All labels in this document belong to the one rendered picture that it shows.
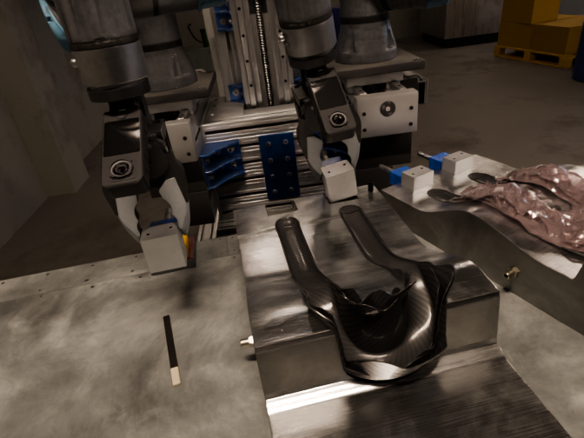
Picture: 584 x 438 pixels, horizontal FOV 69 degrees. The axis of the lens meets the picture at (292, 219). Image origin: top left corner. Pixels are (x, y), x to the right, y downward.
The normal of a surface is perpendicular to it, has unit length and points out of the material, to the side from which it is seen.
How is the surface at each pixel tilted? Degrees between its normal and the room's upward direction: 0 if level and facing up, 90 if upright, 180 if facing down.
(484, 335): 83
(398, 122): 90
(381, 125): 90
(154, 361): 0
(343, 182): 97
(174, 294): 0
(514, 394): 0
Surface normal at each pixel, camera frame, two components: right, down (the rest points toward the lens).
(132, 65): 0.82, 0.20
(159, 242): 0.20, 0.47
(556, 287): -0.87, 0.32
